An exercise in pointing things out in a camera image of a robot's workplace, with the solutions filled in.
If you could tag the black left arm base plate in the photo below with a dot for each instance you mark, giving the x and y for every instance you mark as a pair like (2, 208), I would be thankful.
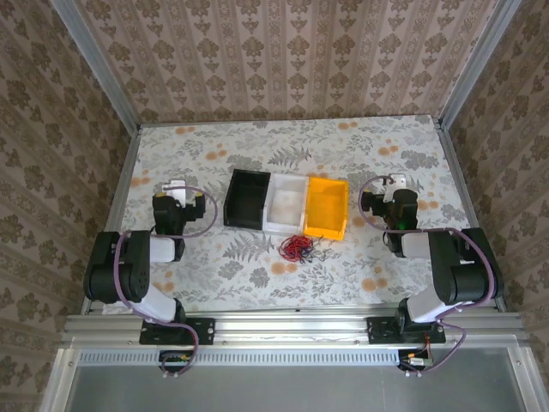
(201, 330)

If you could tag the aluminium mounting rail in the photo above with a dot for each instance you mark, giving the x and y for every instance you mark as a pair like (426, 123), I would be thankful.
(291, 328)

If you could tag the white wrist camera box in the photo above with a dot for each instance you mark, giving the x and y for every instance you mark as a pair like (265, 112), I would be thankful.
(176, 191)
(395, 182)

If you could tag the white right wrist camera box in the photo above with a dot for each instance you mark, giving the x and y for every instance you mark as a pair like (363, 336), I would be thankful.
(395, 182)

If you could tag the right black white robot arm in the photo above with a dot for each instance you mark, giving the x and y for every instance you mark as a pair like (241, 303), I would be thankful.
(463, 274)

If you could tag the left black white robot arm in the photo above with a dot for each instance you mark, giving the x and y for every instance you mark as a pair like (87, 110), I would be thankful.
(107, 266)

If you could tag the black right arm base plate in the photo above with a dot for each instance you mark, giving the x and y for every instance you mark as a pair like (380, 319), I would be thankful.
(379, 330)

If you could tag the black plastic bin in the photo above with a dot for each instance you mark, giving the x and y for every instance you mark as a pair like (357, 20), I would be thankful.
(244, 201)

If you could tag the black right connector box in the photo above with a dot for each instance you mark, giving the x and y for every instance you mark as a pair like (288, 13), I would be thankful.
(416, 361)

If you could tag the white plastic bin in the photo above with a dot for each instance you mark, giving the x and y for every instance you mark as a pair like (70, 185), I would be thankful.
(285, 206)

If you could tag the black connector box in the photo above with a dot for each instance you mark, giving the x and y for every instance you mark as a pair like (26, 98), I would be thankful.
(176, 361)
(416, 361)

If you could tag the yellow plastic bin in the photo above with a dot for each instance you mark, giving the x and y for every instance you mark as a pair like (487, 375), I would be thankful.
(326, 210)

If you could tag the floral patterned table cover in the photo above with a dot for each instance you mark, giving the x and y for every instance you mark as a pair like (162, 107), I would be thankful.
(300, 279)

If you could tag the black left connector box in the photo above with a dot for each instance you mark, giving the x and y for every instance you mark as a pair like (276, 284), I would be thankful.
(176, 361)

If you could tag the aluminium frame post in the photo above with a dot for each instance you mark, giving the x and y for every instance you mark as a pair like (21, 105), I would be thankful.
(96, 64)
(472, 64)

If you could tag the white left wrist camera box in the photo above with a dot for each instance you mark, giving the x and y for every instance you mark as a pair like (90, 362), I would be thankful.
(176, 191)

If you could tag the grey metal sheet panel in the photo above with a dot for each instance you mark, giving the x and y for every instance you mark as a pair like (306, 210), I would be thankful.
(291, 390)

